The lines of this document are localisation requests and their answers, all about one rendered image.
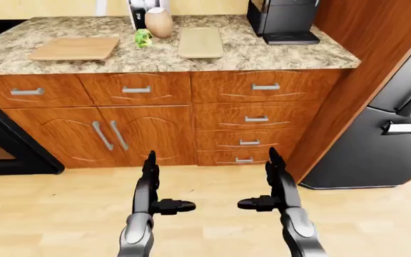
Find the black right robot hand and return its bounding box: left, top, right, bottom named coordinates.
left=237, top=146, right=304, bottom=215

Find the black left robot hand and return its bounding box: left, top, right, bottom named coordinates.
left=131, top=150, right=196, bottom=216

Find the green broccoli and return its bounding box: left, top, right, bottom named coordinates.
left=134, top=28, right=153, bottom=49

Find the brown wooden cutting board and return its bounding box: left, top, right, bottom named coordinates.
left=26, top=36, right=121, bottom=61

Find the wooden cabinet door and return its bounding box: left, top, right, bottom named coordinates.
left=4, top=106, right=132, bottom=169
left=98, top=104, right=198, bottom=167

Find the dark grey refrigerator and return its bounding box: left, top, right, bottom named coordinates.
left=298, top=29, right=411, bottom=191

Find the wooden kitchen base cabinet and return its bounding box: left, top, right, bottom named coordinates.
left=0, top=68, right=352, bottom=169

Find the wide wooden drawer front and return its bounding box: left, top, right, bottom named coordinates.
left=78, top=72, right=193, bottom=106
left=0, top=74, right=94, bottom=109
left=191, top=69, right=339, bottom=104

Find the black oven range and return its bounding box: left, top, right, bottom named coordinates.
left=0, top=19, right=66, bottom=177

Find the beige tray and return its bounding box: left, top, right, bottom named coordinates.
left=177, top=26, right=225, bottom=60

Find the tall wooden side panel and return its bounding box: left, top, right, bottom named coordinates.
left=285, top=0, right=411, bottom=186

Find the black coffee machine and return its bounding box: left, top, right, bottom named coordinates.
left=246, top=0, right=321, bottom=45

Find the white and black appliance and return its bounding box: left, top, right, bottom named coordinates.
left=126, top=0, right=171, bottom=31

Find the long silver door handle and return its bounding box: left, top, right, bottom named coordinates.
left=91, top=120, right=115, bottom=151
left=109, top=120, right=130, bottom=151

